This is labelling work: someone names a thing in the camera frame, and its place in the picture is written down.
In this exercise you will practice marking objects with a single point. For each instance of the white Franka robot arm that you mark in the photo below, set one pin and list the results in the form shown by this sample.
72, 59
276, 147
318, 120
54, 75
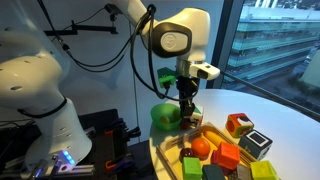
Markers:
33, 83

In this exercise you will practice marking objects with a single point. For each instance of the yellow banana toy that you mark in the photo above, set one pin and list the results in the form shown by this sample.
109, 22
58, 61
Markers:
213, 137

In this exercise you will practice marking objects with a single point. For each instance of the white cube with green triangle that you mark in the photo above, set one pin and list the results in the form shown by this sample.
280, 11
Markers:
198, 115

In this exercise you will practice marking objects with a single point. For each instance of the black equipment stand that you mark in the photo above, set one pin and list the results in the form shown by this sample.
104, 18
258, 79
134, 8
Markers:
96, 146

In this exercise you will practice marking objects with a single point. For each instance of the lime green toy block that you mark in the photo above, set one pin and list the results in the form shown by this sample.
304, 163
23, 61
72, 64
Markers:
264, 170

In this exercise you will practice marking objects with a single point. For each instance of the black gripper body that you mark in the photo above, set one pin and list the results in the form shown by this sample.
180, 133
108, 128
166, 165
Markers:
187, 87

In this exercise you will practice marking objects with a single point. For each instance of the green translucent bowl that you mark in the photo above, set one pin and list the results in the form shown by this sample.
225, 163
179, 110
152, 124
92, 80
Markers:
160, 111

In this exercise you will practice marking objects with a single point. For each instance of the dark window railing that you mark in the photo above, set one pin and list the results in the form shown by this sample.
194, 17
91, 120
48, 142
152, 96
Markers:
266, 91

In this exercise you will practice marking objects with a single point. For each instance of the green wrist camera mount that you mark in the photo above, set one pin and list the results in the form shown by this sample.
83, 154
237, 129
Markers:
166, 79

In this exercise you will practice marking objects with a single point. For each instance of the wooden tray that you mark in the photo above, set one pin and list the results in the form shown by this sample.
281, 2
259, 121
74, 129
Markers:
166, 146

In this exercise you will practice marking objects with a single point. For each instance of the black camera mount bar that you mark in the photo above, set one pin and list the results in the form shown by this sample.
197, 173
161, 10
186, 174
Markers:
86, 30

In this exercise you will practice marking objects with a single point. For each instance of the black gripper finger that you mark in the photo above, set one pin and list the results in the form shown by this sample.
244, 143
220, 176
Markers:
183, 115
190, 110

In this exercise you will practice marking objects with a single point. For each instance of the red toy block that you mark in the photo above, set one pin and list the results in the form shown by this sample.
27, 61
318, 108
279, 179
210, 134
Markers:
227, 156

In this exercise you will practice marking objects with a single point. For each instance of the red and green picture cube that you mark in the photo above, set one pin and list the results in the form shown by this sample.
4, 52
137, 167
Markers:
238, 126

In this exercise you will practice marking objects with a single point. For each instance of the small black clamp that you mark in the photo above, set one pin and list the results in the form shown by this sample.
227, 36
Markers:
135, 132

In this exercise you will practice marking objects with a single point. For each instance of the black clamp with orange trim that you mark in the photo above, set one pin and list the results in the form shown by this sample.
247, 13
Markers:
119, 164
116, 130

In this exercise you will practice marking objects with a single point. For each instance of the navy and white picture cube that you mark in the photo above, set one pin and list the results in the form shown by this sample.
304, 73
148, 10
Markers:
255, 144

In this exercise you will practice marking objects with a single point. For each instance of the dark teal toy block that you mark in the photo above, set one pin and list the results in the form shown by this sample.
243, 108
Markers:
213, 172

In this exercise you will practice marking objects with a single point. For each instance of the dark window frame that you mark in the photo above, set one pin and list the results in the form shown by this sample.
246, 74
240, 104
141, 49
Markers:
223, 33

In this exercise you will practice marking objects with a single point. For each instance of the orange fruit toy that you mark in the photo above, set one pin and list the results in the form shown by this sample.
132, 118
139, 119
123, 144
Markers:
200, 147

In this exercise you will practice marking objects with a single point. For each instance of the glass office building outside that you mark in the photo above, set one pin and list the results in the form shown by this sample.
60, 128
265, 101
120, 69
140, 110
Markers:
273, 36

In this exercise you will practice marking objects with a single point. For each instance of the purple plum toy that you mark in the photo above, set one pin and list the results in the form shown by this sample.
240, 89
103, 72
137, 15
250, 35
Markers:
186, 155

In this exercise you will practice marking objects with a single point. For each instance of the grey toy block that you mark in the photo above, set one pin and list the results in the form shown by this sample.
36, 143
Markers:
243, 172

